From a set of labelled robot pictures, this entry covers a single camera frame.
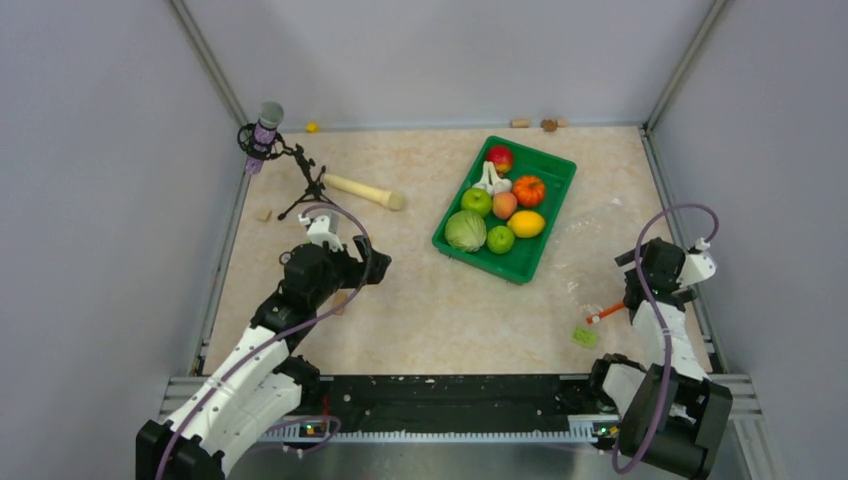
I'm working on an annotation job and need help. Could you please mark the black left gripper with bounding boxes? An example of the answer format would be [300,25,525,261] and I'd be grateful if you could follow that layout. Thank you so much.
[310,234,390,307]

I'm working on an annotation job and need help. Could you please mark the clear zip bag orange zipper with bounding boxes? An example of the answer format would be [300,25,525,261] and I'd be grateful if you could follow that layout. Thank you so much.
[586,302,626,325]

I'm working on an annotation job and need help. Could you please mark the green plastic tray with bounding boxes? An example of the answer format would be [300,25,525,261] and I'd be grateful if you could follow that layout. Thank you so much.
[432,136,577,285]

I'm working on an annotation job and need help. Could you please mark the green cabbage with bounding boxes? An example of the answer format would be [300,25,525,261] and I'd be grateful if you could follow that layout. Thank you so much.
[444,210,487,253]

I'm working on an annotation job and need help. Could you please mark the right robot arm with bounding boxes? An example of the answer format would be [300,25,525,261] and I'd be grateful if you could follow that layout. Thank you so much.
[586,238,733,479]

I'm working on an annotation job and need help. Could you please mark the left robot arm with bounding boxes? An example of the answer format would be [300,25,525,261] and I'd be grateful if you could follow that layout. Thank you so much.
[135,235,391,479]

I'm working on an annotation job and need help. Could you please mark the small wooden block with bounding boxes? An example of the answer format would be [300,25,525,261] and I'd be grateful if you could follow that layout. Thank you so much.
[254,208,272,222]

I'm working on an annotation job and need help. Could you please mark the green toy brick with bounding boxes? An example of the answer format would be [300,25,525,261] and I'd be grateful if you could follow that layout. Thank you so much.
[571,327,598,349]

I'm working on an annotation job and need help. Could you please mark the cream toy microphone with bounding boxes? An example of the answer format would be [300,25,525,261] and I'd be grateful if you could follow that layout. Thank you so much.
[323,174,406,211]

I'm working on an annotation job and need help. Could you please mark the yellow lemon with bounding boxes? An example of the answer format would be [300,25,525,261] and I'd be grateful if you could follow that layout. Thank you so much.
[506,210,546,239]

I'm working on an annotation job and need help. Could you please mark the purple microphone on tripod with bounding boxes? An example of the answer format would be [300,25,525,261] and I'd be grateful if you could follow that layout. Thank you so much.
[237,101,336,221]

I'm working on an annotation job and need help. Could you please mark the orange mini pumpkin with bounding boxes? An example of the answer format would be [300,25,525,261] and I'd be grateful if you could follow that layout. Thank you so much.
[511,175,547,208]

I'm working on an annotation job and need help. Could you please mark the green lime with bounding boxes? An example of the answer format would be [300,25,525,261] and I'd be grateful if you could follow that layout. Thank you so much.
[486,225,516,255]

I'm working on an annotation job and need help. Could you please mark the peach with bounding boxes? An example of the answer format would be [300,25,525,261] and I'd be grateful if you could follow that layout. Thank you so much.
[491,191,518,220]

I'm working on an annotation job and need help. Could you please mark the green apple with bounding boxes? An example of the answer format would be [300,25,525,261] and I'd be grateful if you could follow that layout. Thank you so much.
[460,187,492,217]

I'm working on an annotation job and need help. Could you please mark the brown cork piece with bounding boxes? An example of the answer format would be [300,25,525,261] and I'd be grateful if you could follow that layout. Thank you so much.
[540,119,559,133]

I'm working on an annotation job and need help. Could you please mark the white garlic bulbs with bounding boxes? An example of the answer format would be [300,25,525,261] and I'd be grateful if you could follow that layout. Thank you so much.
[472,161,512,196]

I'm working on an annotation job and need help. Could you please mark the red apple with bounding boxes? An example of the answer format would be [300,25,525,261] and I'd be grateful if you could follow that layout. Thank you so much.
[486,145,514,177]

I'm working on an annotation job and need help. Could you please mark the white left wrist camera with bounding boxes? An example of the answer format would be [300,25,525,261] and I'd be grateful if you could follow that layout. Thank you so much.
[298,212,344,252]

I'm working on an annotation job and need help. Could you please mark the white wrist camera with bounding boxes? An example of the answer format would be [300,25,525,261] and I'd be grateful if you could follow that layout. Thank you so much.
[678,238,716,287]
[298,212,344,252]

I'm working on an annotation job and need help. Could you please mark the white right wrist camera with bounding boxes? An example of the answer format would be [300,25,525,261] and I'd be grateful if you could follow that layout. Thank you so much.
[678,238,716,287]

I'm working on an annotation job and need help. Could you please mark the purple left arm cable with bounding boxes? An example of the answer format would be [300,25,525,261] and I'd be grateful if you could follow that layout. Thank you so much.
[153,203,372,480]

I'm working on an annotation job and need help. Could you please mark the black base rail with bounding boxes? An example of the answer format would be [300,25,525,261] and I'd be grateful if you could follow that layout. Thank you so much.
[295,374,600,434]

